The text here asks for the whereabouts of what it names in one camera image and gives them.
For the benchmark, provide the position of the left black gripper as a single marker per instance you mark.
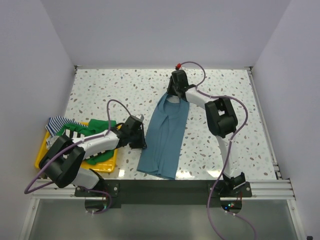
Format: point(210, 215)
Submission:
point(142, 143)

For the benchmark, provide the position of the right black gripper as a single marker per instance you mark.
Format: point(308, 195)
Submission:
point(169, 89)

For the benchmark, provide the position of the blue ribbed tank top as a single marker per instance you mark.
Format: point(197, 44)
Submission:
point(164, 137)

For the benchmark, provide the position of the black white striped tank top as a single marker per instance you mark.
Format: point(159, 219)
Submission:
point(92, 159)

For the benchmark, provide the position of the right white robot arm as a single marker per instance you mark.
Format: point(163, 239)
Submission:
point(222, 123)

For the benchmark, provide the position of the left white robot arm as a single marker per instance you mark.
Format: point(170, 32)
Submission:
point(66, 169)

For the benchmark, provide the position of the green tank top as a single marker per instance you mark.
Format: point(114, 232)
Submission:
point(95, 126)

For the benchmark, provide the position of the blue white striped tank top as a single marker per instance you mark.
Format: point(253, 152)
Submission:
point(56, 123)

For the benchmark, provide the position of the yellow plastic tray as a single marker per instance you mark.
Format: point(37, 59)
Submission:
point(107, 166)

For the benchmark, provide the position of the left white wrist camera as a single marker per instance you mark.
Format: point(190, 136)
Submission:
point(140, 117)

